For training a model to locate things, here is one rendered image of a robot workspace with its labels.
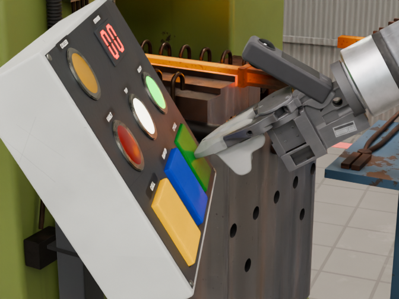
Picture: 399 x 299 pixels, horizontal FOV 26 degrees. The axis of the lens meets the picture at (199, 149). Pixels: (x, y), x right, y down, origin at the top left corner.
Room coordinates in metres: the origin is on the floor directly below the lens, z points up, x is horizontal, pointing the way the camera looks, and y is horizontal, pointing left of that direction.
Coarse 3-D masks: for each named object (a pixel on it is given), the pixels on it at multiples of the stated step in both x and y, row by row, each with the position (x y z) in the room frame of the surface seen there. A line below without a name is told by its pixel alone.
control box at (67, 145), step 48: (96, 0) 1.08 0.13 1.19; (48, 48) 0.79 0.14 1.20; (96, 48) 0.92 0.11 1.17; (0, 96) 0.77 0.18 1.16; (48, 96) 0.76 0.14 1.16; (96, 96) 0.82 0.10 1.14; (144, 96) 0.98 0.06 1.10; (48, 144) 0.76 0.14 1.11; (96, 144) 0.76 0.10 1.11; (144, 144) 0.88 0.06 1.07; (48, 192) 0.76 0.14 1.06; (96, 192) 0.76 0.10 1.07; (144, 192) 0.79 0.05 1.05; (96, 240) 0.76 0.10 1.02; (144, 240) 0.76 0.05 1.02; (144, 288) 0.76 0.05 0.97; (192, 288) 0.76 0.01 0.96
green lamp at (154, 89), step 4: (148, 80) 1.03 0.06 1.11; (152, 80) 1.04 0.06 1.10; (148, 84) 1.02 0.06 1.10; (152, 84) 1.03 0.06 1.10; (152, 88) 1.02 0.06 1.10; (156, 88) 1.03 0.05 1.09; (152, 92) 1.01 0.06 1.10; (156, 92) 1.02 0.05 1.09; (160, 92) 1.05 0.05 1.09; (156, 96) 1.01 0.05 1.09; (160, 96) 1.03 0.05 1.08; (156, 100) 1.01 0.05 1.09; (160, 100) 1.02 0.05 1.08; (160, 104) 1.01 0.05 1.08; (164, 104) 1.03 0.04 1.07
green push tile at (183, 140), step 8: (184, 128) 1.05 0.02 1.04; (176, 136) 1.01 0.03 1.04; (184, 136) 1.03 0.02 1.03; (176, 144) 0.99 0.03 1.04; (184, 144) 1.01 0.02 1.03; (192, 144) 1.04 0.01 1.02; (184, 152) 0.99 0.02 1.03; (192, 152) 1.02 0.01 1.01; (192, 160) 1.00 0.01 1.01; (200, 160) 1.03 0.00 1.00; (192, 168) 0.99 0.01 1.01; (200, 168) 1.01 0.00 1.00; (208, 168) 1.05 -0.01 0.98; (200, 176) 0.99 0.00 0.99; (208, 176) 1.03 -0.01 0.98; (200, 184) 0.98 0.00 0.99
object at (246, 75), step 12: (156, 60) 1.56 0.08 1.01; (168, 60) 1.55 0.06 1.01; (180, 60) 1.55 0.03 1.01; (192, 60) 1.55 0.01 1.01; (228, 72) 1.48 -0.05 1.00; (240, 72) 1.46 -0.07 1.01; (252, 72) 1.46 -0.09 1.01; (264, 72) 1.45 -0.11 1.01; (240, 84) 1.46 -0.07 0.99; (252, 84) 1.46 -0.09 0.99; (264, 84) 1.45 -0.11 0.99; (276, 84) 1.44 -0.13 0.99
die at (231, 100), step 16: (176, 80) 1.47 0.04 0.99; (192, 80) 1.47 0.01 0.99; (208, 80) 1.47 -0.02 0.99; (224, 80) 1.47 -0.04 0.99; (176, 96) 1.40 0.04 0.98; (192, 96) 1.40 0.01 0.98; (208, 96) 1.40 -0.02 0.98; (224, 96) 1.43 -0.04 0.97; (240, 96) 1.48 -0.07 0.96; (256, 96) 1.54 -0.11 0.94; (192, 112) 1.39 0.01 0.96; (208, 112) 1.38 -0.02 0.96; (224, 112) 1.43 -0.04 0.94
